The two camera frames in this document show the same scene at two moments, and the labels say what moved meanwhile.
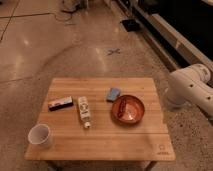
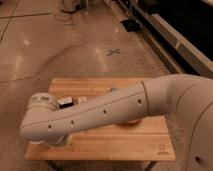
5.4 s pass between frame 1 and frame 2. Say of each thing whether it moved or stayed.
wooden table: stayed
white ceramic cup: moved
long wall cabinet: stayed
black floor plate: stayed
